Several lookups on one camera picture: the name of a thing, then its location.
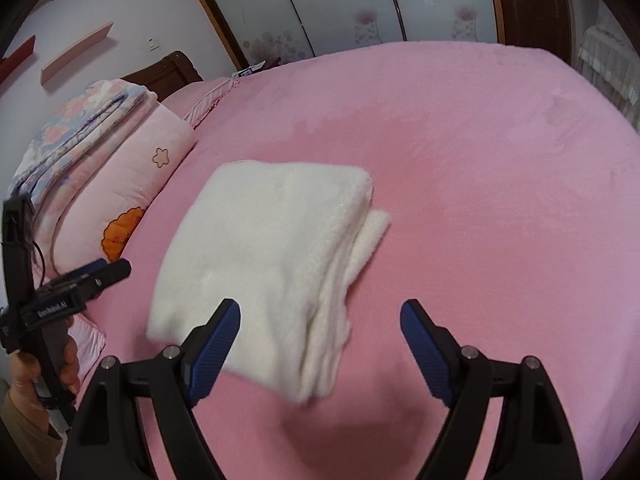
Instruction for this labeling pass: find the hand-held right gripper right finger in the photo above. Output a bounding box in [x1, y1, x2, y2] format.
[400, 299, 583, 480]

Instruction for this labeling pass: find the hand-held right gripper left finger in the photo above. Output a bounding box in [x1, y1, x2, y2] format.
[60, 298, 242, 480]

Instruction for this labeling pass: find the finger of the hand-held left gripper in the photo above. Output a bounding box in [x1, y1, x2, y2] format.
[62, 258, 110, 283]
[82, 259, 132, 302]

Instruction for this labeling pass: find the white fluffy sweater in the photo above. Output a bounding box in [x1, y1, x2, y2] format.
[146, 160, 393, 405]

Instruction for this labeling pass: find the person's left forearm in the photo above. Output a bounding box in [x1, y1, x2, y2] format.
[0, 390, 63, 480]

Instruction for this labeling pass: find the person's left hand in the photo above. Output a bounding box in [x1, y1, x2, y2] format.
[10, 331, 81, 412]

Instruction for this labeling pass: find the pink folded quilt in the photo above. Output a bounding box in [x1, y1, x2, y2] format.
[30, 105, 197, 391]

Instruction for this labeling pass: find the floral folded blanket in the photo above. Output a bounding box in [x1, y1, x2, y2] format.
[10, 79, 160, 201]

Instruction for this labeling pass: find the pink bed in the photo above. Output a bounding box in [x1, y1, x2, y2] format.
[65, 40, 640, 480]

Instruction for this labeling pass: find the pink ruffled pillow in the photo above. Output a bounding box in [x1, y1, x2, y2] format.
[162, 76, 246, 131]

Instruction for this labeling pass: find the dark wooden headboard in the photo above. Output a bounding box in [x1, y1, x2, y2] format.
[120, 51, 205, 98]

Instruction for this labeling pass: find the sofa with white lace cover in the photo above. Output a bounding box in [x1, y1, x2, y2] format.
[575, 25, 640, 131]

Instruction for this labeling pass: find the floral sliding door wardrobe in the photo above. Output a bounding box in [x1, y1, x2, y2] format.
[175, 0, 506, 68]

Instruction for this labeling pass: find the brown wooden door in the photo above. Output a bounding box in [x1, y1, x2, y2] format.
[487, 0, 573, 63]

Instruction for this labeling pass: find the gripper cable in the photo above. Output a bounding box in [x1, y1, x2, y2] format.
[30, 240, 49, 282]

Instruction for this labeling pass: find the pink wall shelf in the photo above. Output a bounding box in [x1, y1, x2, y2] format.
[41, 21, 115, 83]

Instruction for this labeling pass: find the red wall shelf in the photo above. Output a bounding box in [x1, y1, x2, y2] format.
[0, 35, 37, 78]

